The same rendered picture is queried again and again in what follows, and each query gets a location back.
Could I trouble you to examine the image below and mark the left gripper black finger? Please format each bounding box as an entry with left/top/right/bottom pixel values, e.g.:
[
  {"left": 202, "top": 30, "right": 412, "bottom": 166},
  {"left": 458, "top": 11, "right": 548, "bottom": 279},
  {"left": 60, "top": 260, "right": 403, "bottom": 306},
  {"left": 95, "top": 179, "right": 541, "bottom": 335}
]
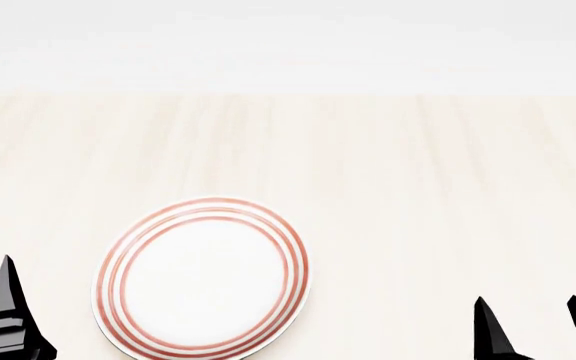
[{"left": 0, "top": 254, "right": 59, "bottom": 360}]

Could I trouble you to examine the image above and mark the white plate with red rings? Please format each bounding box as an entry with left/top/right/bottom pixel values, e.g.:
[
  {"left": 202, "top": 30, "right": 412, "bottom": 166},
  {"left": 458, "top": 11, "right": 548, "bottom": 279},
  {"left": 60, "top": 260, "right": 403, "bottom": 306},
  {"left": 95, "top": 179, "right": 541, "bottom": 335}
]
[{"left": 90, "top": 195, "right": 312, "bottom": 360}]

